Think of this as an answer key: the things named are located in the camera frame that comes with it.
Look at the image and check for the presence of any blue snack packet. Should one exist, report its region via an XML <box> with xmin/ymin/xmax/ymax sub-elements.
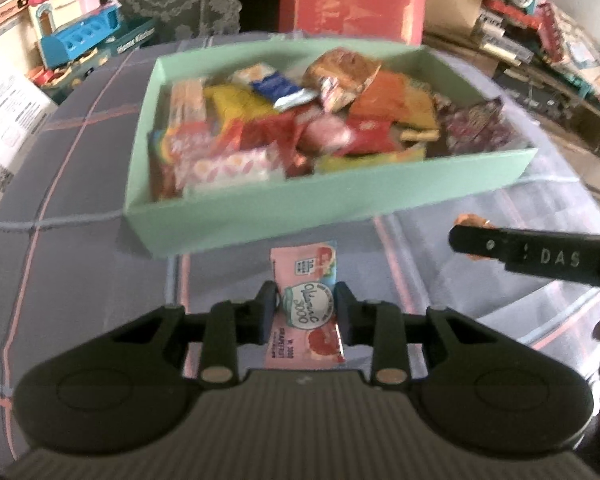
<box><xmin>252</xmin><ymin>74</ymin><xmax>317</xmax><ymax>111</ymax></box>

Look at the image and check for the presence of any fries print snack packet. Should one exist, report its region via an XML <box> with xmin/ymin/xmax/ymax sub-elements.
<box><xmin>302</xmin><ymin>49</ymin><xmax>382</xmax><ymax>113</ymax></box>

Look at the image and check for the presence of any teal toy box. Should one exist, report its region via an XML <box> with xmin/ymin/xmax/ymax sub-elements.
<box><xmin>45</xmin><ymin>17</ymin><xmax>161</xmax><ymax>106</ymax></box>

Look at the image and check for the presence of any clear biscuit packet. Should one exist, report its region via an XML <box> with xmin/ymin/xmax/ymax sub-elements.
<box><xmin>169</xmin><ymin>79</ymin><xmax>206</xmax><ymax>131</ymax></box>

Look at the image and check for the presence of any pink white candy packet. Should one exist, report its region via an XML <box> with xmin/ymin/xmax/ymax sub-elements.
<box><xmin>300</xmin><ymin>115</ymin><xmax>354</xmax><ymax>154</ymax></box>

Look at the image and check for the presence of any red crinkled snack packet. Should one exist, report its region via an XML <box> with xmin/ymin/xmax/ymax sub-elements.
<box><xmin>220</xmin><ymin>110</ymin><xmax>311</xmax><ymax>154</ymax></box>

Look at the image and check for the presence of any pink floral white packet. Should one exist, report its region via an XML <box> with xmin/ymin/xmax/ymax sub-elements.
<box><xmin>182</xmin><ymin>142</ymin><xmax>287</xmax><ymax>192</ymax></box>

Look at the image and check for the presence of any small orange candy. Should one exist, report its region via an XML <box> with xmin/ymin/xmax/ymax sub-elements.
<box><xmin>455</xmin><ymin>212</ymin><xmax>494</xmax><ymax>263</ymax></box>

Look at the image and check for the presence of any purple grape snack packet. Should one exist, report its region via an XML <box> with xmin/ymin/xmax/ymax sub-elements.
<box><xmin>437</xmin><ymin>97</ymin><xmax>514</xmax><ymax>154</ymax></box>

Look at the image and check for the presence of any white instruction sheet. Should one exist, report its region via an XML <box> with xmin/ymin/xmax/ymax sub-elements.
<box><xmin>0</xmin><ymin>37</ymin><xmax>56</xmax><ymax>225</ymax></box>

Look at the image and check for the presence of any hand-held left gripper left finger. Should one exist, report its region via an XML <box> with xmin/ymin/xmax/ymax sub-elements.
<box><xmin>100</xmin><ymin>281</ymin><xmax>281</xmax><ymax>386</ymax></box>

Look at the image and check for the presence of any pink grapefruit sachet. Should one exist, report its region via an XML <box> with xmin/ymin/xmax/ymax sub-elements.
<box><xmin>265</xmin><ymin>241</ymin><xmax>347</xmax><ymax>368</ymax></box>

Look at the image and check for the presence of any small yellow green candy packet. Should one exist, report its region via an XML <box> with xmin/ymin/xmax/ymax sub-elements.
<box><xmin>314</xmin><ymin>147</ymin><xmax>427</xmax><ymax>174</ymax></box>

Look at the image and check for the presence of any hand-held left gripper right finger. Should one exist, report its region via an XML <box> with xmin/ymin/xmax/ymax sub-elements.
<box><xmin>333</xmin><ymin>282</ymin><xmax>504</xmax><ymax>386</ymax></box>

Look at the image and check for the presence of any small red snack packet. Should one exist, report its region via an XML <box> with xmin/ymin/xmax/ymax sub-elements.
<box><xmin>347</xmin><ymin>117</ymin><xmax>402</xmax><ymax>154</ymax></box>

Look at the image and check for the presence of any orange snack packet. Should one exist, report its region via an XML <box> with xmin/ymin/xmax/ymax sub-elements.
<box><xmin>350</xmin><ymin>71</ymin><xmax>426</xmax><ymax>123</ymax></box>

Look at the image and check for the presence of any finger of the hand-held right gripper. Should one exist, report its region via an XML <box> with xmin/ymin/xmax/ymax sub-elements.
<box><xmin>447</xmin><ymin>224</ymin><xmax>507</xmax><ymax>272</ymax></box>

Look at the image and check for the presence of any orange-red packet with white end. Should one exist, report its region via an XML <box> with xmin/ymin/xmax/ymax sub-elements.
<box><xmin>149</xmin><ymin>122</ymin><xmax>243</xmax><ymax>172</ymax></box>

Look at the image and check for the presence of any green cardboard box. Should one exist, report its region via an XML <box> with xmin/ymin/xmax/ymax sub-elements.
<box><xmin>125</xmin><ymin>35</ymin><xmax>540</xmax><ymax>261</ymax></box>

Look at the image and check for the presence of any shiny yellow snack packet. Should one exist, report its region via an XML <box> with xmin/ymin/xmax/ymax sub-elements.
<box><xmin>202</xmin><ymin>85</ymin><xmax>276</xmax><ymax>124</ymax></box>

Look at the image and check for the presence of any toy kitchen playset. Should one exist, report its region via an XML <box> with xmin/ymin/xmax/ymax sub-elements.
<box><xmin>0</xmin><ymin>0</ymin><xmax>124</xmax><ymax>69</ymax></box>

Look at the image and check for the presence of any small white snack packet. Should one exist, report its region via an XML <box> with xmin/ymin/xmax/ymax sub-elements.
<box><xmin>230</xmin><ymin>62</ymin><xmax>279</xmax><ymax>86</ymax></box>

